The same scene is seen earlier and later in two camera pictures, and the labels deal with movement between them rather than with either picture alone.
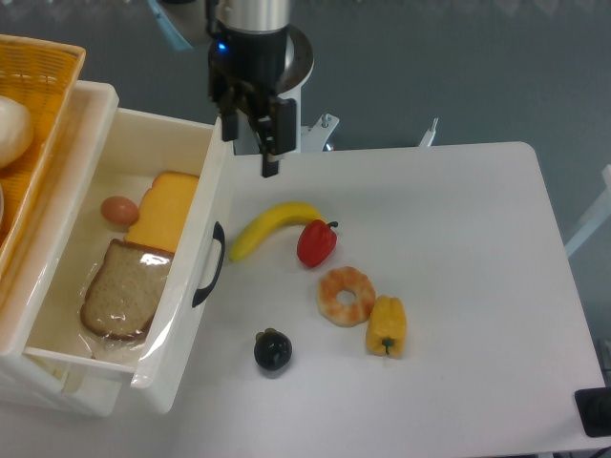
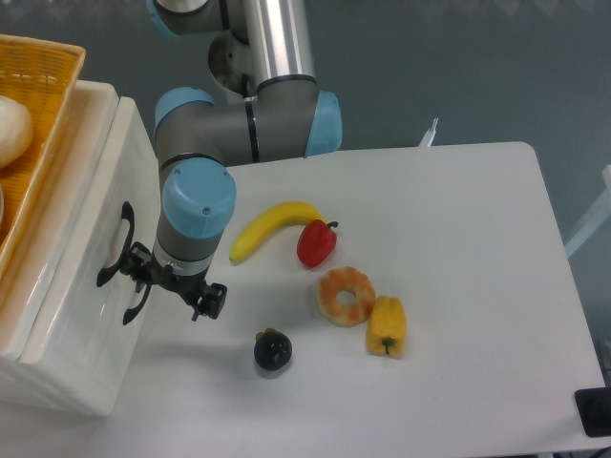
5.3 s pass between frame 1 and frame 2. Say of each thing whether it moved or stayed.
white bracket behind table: stayed
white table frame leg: stayed
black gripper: moved
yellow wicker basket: stayed
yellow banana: stayed
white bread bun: stayed
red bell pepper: stayed
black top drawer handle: moved
